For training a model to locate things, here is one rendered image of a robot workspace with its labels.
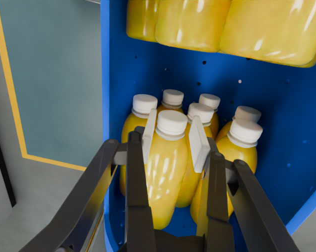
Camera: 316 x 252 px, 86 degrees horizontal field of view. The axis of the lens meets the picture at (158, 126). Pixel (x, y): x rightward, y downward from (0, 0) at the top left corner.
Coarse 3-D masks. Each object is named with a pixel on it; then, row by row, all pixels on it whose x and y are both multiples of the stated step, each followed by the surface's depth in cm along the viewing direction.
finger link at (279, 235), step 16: (240, 160) 14; (240, 176) 12; (240, 192) 12; (256, 192) 11; (240, 208) 12; (256, 208) 10; (272, 208) 10; (240, 224) 11; (256, 224) 10; (272, 224) 9; (256, 240) 10; (272, 240) 8; (288, 240) 9
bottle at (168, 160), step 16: (160, 144) 22; (176, 144) 22; (160, 160) 22; (176, 160) 22; (160, 176) 22; (176, 176) 23; (160, 192) 24; (176, 192) 25; (160, 208) 25; (160, 224) 28
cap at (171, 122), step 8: (160, 112) 22; (168, 112) 23; (176, 112) 23; (160, 120) 21; (168, 120) 20; (176, 120) 21; (184, 120) 21; (160, 128) 21; (168, 128) 21; (176, 128) 21; (184, 128) 22
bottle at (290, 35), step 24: (240, 0) 12; (264, 0) 10; (288, 0) 10; (312, 0) 10; (240, 24) 12; (264, 24) 11; (288, 24) 10; (312, 24) 10; (240, 48) 12; (264, 48) 11; (288, 48) 11; (312, 48) 11
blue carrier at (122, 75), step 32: (128, 64) 26; (160, 64) 31; (192, 64) 33; (224, 64) 33; (256, 64) 30; (128, 96) 29; (160, 96) 35; (192, 96) 37; (224, 96) 35; (256, 96) 31; (288, 96) 26; (288, 128) 26; (288, 160) 25; (288, 192) 23; (192, 224) 35; (288, 224) 17
